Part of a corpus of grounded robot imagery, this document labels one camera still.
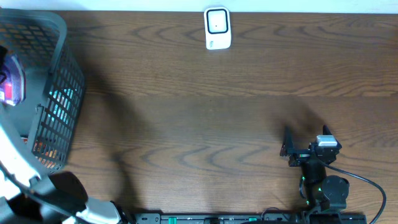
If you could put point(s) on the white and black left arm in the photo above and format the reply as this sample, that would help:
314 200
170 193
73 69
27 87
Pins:
32 194

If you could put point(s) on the grey plastic mesh basket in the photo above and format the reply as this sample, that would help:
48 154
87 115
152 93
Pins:
54 88

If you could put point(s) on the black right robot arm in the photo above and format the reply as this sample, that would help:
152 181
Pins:
326 193

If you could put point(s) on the purple Carefree pad package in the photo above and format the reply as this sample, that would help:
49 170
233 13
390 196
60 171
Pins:
13 81

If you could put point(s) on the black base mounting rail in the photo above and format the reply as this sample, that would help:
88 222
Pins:
272 217

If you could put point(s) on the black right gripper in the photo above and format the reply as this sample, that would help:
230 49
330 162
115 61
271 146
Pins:
300 155

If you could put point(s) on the white barcode scanner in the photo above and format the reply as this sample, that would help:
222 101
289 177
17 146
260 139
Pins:
217 28

